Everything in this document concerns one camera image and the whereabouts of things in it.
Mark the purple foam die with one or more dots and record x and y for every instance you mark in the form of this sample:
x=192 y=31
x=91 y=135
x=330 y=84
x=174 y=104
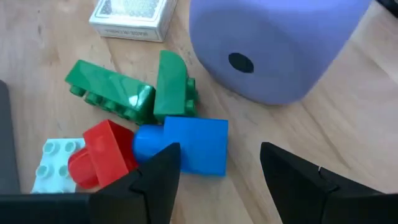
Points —
x=280 y=37

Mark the smoky transparent plastic tray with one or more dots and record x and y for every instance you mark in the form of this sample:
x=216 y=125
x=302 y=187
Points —
x=7 y=140

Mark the mint toy brick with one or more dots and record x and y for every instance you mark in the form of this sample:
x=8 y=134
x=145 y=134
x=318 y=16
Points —
x=53 y=168

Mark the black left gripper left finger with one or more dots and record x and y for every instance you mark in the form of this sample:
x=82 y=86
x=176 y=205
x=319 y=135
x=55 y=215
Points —
x=152 y=186

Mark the long green toy brick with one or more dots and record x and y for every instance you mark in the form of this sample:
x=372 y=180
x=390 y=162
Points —
x=109 y=84

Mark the blue toy brick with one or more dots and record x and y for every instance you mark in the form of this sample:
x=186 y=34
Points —
x=199 y=143

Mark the red toy brick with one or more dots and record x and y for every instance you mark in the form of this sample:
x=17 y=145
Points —
x=105 y=152

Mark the small green toy brick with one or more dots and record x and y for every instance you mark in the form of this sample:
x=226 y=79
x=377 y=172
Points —
x=171 y=90

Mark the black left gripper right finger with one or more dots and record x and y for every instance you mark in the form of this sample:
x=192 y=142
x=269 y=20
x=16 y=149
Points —
x=304 y=193

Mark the card deck grey pattern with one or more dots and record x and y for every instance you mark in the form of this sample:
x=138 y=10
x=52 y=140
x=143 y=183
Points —
x=133 y=18

